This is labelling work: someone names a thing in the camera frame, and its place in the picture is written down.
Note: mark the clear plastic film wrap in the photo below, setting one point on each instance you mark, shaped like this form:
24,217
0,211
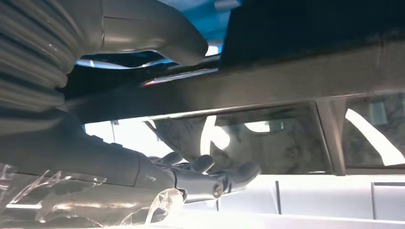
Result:
79,205

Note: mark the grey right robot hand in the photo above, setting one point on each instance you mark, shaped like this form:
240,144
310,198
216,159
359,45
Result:
79,158

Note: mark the blue metal shelf rack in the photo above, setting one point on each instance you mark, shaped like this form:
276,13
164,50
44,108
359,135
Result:
208,22

